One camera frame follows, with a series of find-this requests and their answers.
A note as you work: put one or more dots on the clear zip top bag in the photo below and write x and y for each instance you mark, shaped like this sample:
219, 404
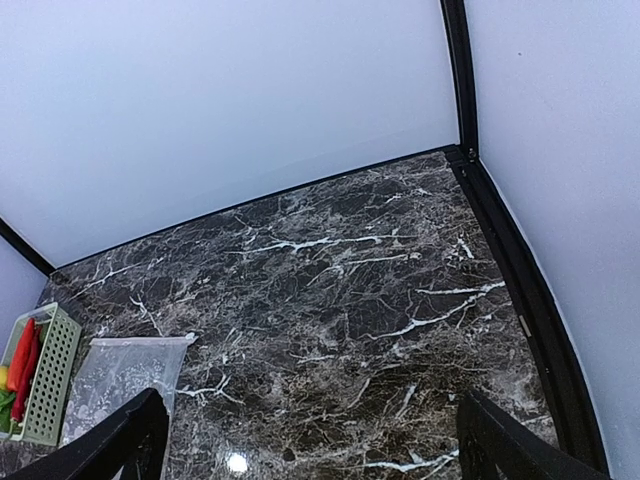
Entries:
117, 369

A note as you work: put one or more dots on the green perforated plastic basket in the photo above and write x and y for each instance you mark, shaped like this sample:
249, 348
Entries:
45, 403

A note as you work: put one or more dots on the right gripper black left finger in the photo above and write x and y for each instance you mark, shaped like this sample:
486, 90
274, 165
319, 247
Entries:
129, 444

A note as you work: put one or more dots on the black right table rail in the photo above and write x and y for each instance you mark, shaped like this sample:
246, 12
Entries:
562, 381

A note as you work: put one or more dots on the yellow lemon toy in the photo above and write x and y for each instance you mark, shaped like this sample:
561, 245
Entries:
4, 371

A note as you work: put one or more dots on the red chili pepper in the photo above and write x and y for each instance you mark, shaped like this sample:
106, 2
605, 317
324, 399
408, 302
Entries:
20, 356

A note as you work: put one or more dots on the black left frame post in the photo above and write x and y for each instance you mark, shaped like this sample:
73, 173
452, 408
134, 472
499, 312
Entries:
25, 249

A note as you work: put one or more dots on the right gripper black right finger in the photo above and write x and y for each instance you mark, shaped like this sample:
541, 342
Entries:
494, 444

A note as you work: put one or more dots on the black frame post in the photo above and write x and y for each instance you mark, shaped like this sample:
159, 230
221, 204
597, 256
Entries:
456, 27
25, 249

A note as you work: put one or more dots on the black right frame post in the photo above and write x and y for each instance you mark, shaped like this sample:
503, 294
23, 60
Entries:
456, 27

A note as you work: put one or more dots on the green leafy vegetable toy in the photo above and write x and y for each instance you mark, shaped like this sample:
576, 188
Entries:
6, 402

